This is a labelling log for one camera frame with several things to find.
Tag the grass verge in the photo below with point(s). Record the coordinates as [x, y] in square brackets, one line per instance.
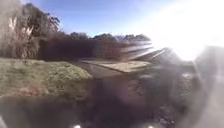
[36, 75]

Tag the dark asphalt path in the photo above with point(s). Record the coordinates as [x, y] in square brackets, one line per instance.
[113, 100]

